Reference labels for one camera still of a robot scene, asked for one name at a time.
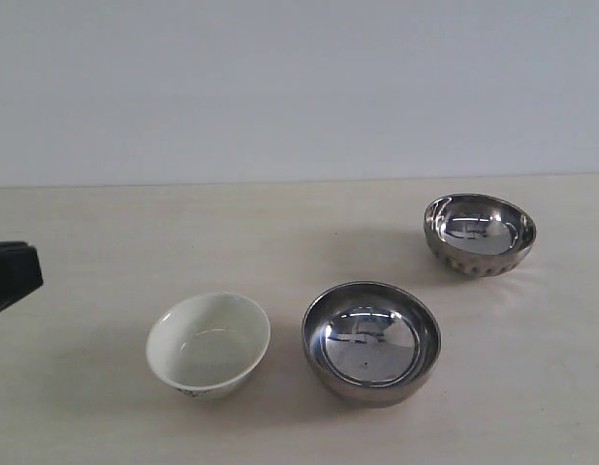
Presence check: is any ribbed stainless steel bowl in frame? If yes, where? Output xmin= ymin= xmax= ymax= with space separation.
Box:
xmin=423 ymin=193 xmax=537 ymax=278

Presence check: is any smooth stainless steel bowl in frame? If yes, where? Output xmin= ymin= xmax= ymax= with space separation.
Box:
xmin=301 ymin=281 xmax=441 ymax=408

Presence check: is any white ceramic bowl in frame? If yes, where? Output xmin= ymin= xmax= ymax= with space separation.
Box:
xmin=145 ymin=292 xmax=271 ymax=400

